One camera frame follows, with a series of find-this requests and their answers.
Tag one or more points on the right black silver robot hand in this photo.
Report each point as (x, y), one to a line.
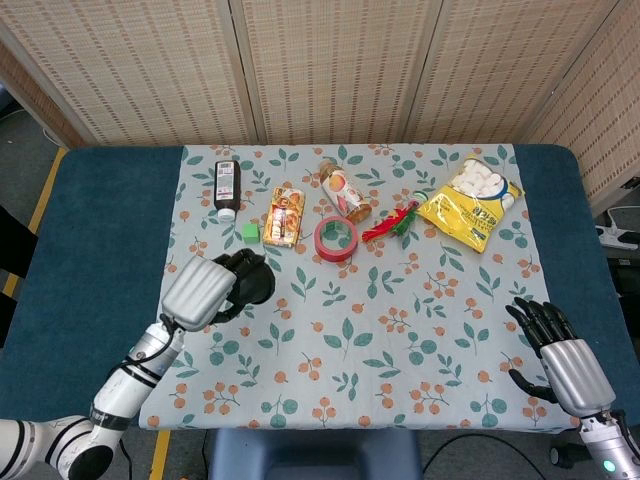
(575, 372)

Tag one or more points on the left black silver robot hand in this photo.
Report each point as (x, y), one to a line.
(197, 292)

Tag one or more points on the black round cap object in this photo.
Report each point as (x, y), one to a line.
(260, 287)

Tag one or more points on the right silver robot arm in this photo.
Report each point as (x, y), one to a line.
(605, 445)

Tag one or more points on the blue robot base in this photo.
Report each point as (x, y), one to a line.
(310, 455)

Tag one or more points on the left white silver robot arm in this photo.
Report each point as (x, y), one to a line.
(120, 395)

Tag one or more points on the green cube block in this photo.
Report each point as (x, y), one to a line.
(251, 233)

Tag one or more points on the black caster wheel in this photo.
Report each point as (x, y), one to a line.
(561, 456)

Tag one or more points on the brown sauce bottle white cap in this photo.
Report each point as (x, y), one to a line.
(227, 187)

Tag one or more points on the yellow curry food box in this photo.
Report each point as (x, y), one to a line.
(284, 217)

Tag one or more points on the blue table cover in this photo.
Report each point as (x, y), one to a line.
(100, 225)

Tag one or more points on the red tape roll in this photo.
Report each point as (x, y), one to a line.
(320, 245)

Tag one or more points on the white power strip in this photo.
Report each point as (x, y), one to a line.
(617, 237)

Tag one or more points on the floral leaf print tablecloth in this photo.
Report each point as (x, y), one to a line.
(350, 300)

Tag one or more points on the peach drink plastic bottle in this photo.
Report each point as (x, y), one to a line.
(345, 192)

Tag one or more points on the yellow marshmallow bag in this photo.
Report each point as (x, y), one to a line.
(465, 215)

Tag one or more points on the red green feather shuttlecock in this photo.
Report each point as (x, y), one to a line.
(387, 225)

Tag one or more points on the bamboo folding screen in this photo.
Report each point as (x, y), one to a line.
(325, 65)

